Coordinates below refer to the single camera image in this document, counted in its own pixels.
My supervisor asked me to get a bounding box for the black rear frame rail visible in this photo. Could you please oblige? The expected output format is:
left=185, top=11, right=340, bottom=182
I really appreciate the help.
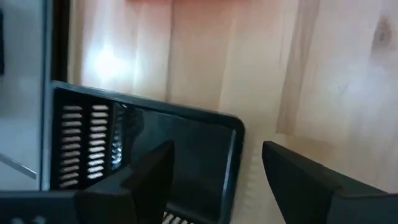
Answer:
left=51, top=0, right=70, bottom=83

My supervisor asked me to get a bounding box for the black slotted plastic basket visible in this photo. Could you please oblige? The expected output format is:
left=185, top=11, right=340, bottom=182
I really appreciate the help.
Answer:
left=49, top=80, right=246, bottom=224

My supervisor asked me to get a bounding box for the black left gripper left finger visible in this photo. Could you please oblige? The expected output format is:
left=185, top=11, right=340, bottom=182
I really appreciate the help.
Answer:
left=76, top=139, right=175, bottom=224

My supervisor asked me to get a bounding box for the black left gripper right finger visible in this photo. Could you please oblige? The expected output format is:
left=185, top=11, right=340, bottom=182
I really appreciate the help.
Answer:
left=262, top=141, right=346, bottom=224

